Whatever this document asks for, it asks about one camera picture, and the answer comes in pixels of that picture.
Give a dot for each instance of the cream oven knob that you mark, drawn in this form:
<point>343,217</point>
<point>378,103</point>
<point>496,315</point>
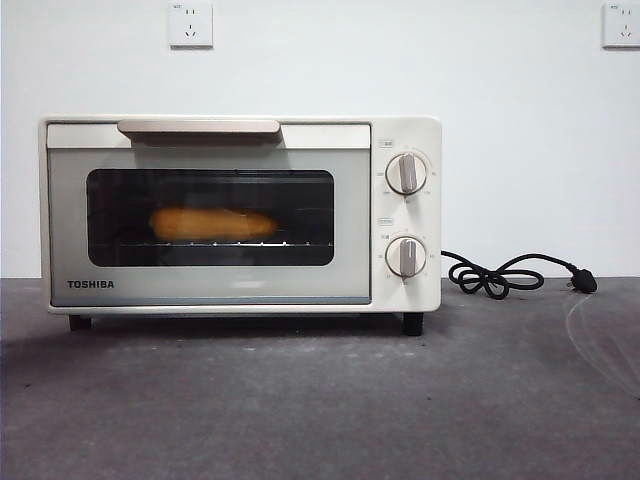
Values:
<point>407,257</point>
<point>407,173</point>

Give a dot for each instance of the yellow toy corn cob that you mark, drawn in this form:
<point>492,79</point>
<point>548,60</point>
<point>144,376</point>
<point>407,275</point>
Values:
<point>210,224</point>

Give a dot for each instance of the white wall socket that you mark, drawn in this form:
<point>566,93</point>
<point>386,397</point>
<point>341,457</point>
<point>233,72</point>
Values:
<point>190,25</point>
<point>622,25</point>

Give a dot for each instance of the cream Toshiba toaster oven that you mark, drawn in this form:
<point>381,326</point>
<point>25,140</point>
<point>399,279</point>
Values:
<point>407,130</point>

